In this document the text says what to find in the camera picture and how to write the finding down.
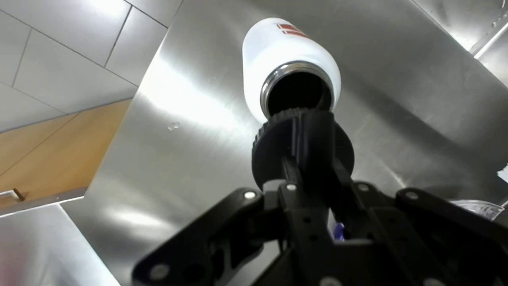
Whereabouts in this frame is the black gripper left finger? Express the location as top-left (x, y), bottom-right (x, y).
top-left (131, 154), bottom-right (330, 286)

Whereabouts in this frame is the wooden cabinet front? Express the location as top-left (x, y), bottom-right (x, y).
top-left (0, 99), bottom-right (131, 215)

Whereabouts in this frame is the white bottle with red logo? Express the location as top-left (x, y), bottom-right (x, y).
top-left (241, 16), bottom-right (343, 127)

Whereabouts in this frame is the blue plastic package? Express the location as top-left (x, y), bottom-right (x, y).
top-left (331, 221), bottom-right (346, 242)

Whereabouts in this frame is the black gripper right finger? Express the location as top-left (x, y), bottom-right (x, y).
top-left (316, 158), bottom-right (508, 286)

